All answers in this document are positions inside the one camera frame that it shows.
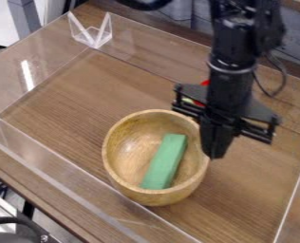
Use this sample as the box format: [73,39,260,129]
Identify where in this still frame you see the red toy strawberry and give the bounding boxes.
[181,80,211,106]

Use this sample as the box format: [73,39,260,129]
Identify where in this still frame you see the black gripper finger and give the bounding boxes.
[215,126,237,159]
[200,117,219,159]

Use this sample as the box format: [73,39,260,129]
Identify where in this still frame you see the clear acrylic corner bracket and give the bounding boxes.
[68,11,113,49]

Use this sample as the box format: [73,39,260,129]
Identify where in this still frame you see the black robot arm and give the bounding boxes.
[172,0,287,159]

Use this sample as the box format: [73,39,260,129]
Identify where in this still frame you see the clear acrylic front wall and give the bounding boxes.
[0,120,201,243]

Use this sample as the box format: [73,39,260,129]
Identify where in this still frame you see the brown wooden bowl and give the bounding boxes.
[102,109,211,206]

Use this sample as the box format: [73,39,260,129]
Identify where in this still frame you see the green rectangular stick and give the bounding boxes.
[140,134,188,190]

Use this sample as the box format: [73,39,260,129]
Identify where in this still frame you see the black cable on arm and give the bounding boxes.
[252,50,289,99]

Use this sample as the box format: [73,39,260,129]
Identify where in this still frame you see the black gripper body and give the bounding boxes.
[172,61,281,144]

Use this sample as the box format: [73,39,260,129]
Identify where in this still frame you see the black device at corner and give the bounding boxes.
[0,216,62,243]

